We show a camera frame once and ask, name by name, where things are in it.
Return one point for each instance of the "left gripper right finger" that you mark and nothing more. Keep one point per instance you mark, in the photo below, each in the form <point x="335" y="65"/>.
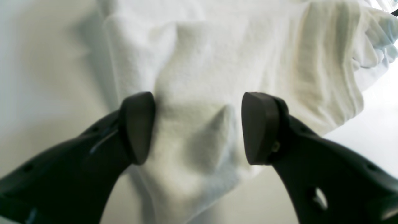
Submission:
<point x="327" y="183"/>

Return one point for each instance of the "white printed T-shirt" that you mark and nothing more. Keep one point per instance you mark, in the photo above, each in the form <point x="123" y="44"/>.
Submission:
<point x="198" y="58"/>

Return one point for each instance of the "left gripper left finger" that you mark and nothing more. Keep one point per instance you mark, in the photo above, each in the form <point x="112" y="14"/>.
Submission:
<point x="70" y="183"/>

